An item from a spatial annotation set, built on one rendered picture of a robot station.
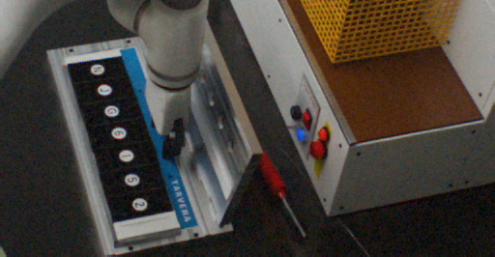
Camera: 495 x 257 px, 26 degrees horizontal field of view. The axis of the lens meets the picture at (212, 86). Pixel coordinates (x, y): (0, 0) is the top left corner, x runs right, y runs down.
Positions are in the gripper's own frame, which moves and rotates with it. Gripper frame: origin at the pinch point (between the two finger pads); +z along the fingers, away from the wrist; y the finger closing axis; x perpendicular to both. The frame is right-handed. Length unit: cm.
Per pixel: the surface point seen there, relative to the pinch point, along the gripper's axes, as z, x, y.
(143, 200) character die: 1.0, -6.9, 11.6
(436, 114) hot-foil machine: -15.4, 37.3, 17.5
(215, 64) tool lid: -16.9, 6.4, 1.4
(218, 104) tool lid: -11.4, 6.4, 5.1
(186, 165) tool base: 2.1, 1.9, 5.7
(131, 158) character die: 1.0, -6.7, 3.1
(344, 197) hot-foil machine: -1.4, 23.8, 20.0
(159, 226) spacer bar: 1.1, -5.8, 16.9
